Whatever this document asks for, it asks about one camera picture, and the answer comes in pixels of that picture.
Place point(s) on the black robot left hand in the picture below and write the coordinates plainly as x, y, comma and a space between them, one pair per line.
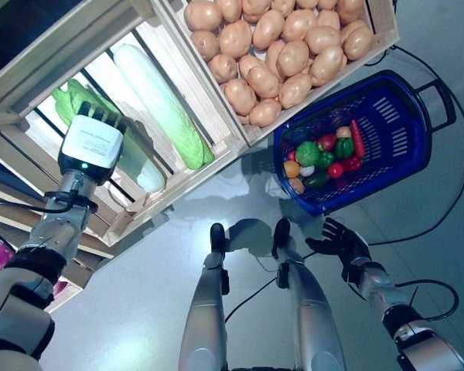
91, 143

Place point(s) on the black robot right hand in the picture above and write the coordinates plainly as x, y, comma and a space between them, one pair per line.
350, 247

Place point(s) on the green white napa cabbage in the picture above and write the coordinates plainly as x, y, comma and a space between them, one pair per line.
67, 102
154, 100

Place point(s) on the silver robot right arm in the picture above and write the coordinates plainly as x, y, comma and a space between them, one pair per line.
379, 290

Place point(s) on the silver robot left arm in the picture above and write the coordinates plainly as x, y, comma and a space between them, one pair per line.
54, 232

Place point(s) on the blue plastic shopping basket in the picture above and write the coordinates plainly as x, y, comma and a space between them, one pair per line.
410, 116

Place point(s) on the black robot right foot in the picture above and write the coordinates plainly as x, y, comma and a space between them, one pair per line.
281, 235

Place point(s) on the black robot foot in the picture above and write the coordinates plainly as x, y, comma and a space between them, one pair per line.
281, 235
217, 235

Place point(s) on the dark green cucumber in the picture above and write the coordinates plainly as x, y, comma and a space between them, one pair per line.
316, 180

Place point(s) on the red tomato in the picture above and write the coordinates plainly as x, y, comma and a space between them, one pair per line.
335, 170

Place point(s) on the beige mushroom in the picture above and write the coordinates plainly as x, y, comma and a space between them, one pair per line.
297, 185

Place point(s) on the white garlic bulb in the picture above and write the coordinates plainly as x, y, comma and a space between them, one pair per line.
306, 170

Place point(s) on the small green pepper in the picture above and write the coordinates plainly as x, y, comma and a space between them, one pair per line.
325, 159

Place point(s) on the small orange fruit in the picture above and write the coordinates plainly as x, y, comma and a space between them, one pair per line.
292, 169

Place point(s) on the wooden slat crate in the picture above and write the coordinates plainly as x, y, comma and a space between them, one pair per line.
178, 189
384, 27

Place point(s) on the green bell pepper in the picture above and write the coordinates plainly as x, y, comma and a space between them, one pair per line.
344, 147

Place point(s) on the small round green lettuce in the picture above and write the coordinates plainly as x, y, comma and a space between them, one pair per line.
307, 152

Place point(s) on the small red radish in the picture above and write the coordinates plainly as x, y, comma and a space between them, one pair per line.
291, 155

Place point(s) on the small beige onion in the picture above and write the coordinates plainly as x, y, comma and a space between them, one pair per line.
343, 132

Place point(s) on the black robot left foot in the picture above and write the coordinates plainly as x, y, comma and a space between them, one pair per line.
217, 235

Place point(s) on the brown potato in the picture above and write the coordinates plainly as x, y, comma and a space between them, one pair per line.
323, 38
292, 58
239, 94
222, 67
350, 9
295, 90
263, 81
205, 43
299, 25
326, 65
203, 15
268, 29
357, 42
235, 38
265, 112
251, 63

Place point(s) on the silver robot left leg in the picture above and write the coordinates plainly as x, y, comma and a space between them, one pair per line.
203, 309

